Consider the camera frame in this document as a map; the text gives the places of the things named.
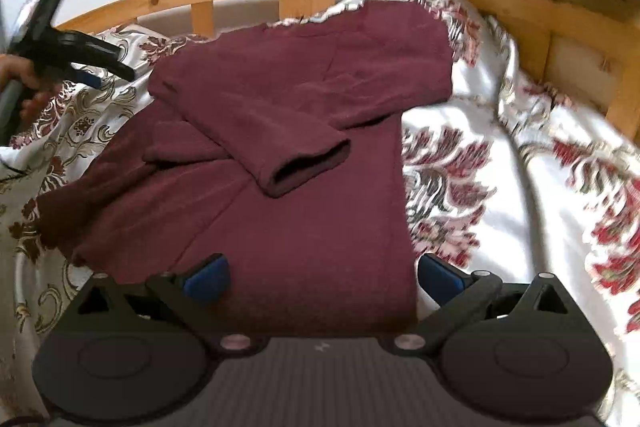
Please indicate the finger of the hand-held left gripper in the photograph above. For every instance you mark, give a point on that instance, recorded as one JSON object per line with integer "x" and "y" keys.
{"x": 87, "y": 78}
{"x": 95, "y": 52}

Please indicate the person's left hand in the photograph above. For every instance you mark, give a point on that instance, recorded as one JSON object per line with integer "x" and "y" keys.
{"x": 15, "y": 67}

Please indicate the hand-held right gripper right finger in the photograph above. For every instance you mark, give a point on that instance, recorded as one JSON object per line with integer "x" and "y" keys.
{"x": 441, "y": 281}

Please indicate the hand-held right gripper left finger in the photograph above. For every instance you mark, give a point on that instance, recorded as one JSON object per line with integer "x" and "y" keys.
{"x": 206, "y": 281}

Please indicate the white floral blanket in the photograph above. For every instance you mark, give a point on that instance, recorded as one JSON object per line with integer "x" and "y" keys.
{"x": 525, "y": 207}

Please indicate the maroon sweater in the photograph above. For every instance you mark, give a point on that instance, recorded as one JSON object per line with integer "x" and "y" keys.
{"x": 300, "y": 217}

